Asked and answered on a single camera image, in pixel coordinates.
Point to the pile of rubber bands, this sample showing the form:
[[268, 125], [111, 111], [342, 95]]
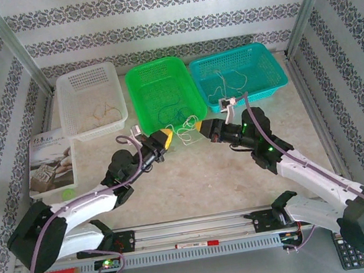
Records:
[[161, 112]]

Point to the green plastic basket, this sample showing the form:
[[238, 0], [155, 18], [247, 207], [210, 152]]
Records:
[[161, 85]]

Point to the teal plastic basket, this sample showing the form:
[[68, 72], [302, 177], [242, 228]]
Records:
[[253, 65]]

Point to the white plastic basket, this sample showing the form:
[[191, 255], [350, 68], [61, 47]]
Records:
[[89, 95]]

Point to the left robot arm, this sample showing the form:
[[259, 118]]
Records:
[[86, 204]]

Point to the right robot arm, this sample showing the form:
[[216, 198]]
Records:
[[316, 178]]

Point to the book with photo cover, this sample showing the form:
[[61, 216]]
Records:
[[50, 165]]

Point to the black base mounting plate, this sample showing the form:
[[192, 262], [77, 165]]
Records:
[[263, 220], [125, 241]]

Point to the circuit board with green light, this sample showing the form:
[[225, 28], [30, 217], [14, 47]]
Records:
[[106, 264]]

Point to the red white marker pen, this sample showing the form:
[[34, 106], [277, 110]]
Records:
[[197, 244]]

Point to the black calculator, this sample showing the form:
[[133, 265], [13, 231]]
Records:
[[355, 256]]

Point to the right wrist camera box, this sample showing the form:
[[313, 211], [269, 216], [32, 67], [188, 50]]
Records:
[[225, 103]]

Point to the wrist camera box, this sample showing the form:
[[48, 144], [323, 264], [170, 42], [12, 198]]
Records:
[[135, 131], [225, 103]]

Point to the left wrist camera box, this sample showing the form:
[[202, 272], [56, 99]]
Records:
[[135, 131]]

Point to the aluminium side rail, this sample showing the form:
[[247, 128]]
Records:
[[49, 107], [309, 101]]

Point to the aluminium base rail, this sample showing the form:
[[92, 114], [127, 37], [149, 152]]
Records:
[[194, 226]]

